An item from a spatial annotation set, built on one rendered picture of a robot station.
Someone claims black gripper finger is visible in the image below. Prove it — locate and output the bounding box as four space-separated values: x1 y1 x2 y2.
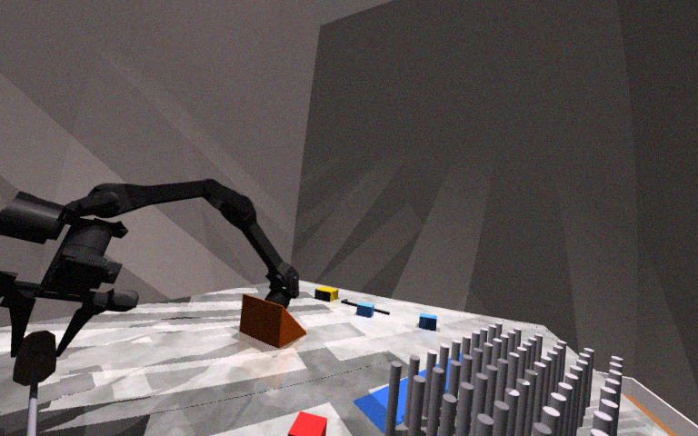
56 304 108 357
0 296 36 358

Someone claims blue flat strip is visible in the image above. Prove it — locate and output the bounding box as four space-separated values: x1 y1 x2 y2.
354 358 451 433

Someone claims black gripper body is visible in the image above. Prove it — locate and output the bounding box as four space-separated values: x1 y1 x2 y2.
0 244 139 312

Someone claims small blue block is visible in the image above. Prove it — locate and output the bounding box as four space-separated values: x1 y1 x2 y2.
419 313 436 331
356 302 374 318

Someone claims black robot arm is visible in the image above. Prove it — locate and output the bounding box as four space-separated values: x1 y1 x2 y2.
0 178 300 309

